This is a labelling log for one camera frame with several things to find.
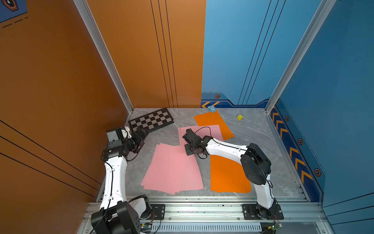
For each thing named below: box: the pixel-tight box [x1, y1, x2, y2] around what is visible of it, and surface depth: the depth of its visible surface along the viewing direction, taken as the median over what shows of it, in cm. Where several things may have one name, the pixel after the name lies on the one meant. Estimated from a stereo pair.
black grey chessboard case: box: [128, 107, 175, 133], surface depth 111 cm
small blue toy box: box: [207, 104, 217, 114], surface depth 122 cm
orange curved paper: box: [193, 110, 235, 141], surface depth 115 cm
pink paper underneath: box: [140, 143, 204, 196], surface depth 87 cm
